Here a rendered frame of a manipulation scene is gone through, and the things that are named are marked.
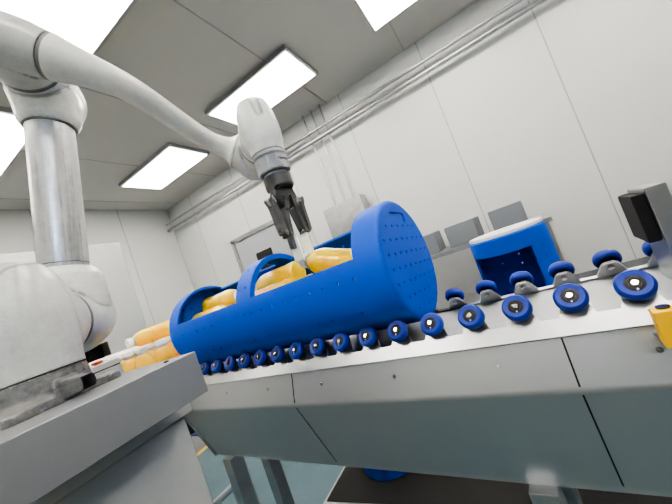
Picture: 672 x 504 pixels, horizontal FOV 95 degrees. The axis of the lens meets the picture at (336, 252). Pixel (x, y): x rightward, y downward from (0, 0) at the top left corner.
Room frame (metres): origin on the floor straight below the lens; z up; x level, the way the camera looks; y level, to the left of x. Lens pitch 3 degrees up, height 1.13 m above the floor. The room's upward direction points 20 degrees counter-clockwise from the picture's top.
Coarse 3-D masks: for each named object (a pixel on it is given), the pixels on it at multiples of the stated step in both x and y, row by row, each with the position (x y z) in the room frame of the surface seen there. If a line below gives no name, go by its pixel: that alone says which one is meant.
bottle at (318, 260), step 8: (320, 248) 0.76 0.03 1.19; (328, 248) 0.75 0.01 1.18; (336, 248) 0.74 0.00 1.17; (344, 248) 0.73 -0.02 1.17; (312, 256) 0.75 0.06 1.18; (320, 256) 0.74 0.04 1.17; (328, 256) 0.73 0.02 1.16; (336, 256) 0.72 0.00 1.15; (344, 256) 0.70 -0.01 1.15; (312, 264) 0.75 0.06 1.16; (320, 264) 0.74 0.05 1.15; (328, 264) 0.72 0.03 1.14; (336, 264) 0.71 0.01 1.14
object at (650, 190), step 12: (636, 192) 0.49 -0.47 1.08; (648, 192) 0.45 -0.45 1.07; (660, 192) 0.44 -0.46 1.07; (624, 204) 0.51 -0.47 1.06; (636, 204) 0.46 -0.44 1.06; (648, 204) 0.46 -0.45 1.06; (660, 204) 0.44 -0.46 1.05; (636, 216) 0.47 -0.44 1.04; (648, 216) 0.46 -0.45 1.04; (660, 216) 0.45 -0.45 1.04; (636, 228) 0.50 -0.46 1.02; (648, 228) 0.46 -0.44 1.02; (660, 228) 0.45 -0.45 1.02; (648, 240) 0.46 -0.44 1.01; (660, 240) 0.46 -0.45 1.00; (660, 252) 0.49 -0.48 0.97; (660, 264) 0.52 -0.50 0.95
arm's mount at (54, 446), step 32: (192, 352) 0.56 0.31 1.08; (128, 384) 0.46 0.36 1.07; (160, 384) 0.50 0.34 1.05; (192, 384) 0.55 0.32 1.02; (64, 416) 0.39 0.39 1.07; (96, 416) 0.42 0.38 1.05; (128, 416) 0.45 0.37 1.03; (160, 416) 0.49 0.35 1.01; (0, 448) 0.34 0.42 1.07; (32, 448) 0.36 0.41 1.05; (64, 448) 0.39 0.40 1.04; (96, 448) 0.41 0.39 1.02; (0, 480) 0.34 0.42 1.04; (32, 480) 0.36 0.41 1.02; (64, 480) 0.38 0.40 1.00
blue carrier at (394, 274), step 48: (336, 240) 0.89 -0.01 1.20; (384, 240) 0.62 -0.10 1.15; (240, 288) 0.86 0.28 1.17; (288, 288) 0.73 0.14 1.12; (336, 288) 0.66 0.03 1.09; (384, 288) 0.60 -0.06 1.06; (432, 288) 0.75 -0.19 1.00; (192, 336) 0.99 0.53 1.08; (240, 336) 0.88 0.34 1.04; (288, 336) 0.80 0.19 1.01
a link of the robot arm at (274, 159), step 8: (264, 152) 0.75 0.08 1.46; (272, 152) 0.76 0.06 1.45; (280, 152) 0.77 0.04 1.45; (256, 160) 0.77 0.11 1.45; (264, 160) 0.76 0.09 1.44; (272, 160) 0.75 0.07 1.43; (280, 160) 0.76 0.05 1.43; (288, 160) 0.79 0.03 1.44; (256, 168) 0.78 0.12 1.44; (264, 168) 0.76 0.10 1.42; (272, 168) 0.76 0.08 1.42; (280, 168) 0.77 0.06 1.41; (288, 168) 0.79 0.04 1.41; (264, 176) 0.78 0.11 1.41
